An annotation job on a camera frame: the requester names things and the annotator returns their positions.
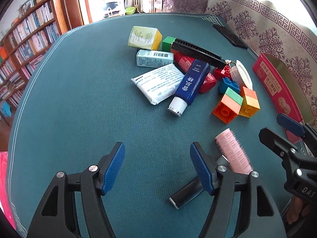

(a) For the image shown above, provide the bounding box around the pink hair roller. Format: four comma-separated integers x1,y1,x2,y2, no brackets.
215,128,253,175

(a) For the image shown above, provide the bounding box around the black rectangular bottle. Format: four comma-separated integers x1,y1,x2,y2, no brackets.
169,154,230,210

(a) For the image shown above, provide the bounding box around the dark blue cosmetic tube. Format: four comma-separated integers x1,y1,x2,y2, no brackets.
168,59,211,117

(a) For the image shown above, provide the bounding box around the light blue medicine box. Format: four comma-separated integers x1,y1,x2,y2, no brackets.
136,49,174,68

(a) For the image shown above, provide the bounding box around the person's right hand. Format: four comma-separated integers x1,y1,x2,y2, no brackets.
286,195,312,225

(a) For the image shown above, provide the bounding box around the red tin box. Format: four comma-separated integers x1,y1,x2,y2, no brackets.
252,53,314,144

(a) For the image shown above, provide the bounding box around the orange yellow toy brick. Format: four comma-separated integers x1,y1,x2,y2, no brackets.
239,86,260,118

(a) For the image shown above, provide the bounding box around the green orange toy brick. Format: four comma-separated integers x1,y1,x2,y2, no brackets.
212,88,243,124

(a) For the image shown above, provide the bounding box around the white round lid jar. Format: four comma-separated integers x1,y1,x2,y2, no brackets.
230,60,253,90

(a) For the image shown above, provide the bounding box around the blue toy brick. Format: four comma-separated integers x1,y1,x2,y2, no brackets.
218,77,241,95

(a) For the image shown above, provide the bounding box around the red toy brick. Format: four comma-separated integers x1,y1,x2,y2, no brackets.
212,65,232,81

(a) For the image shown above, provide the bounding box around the patterned lace curtain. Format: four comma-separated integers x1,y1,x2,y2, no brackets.
163,0,316,125

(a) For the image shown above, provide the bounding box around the black smartphone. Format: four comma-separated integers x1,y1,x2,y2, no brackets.
213,24,248,49

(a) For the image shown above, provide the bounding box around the green felt table mat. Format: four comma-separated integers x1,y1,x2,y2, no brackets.
7,13,291,237

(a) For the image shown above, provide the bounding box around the red cylindrical can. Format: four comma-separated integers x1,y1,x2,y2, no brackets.
170,49,217,93

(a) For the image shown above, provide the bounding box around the black folding comb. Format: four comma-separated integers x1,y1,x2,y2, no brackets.
171,38,226,69

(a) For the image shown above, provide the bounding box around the white ointment tube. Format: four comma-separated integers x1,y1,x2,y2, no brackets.
131,63,184,105

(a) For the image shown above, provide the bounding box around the green pink toy brick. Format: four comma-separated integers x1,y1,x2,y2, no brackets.
161,36,176,52

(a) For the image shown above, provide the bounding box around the wooden bookshelf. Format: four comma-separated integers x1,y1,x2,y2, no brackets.
0,0,69,127

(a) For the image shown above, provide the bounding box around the yellow medicine box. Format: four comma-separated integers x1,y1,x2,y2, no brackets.
127,26,162,51

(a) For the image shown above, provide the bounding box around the green bowl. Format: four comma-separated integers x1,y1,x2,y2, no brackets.
125,7,136,15

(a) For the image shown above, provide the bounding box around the wooden door frame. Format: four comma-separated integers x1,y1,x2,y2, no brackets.
64,0,92,29

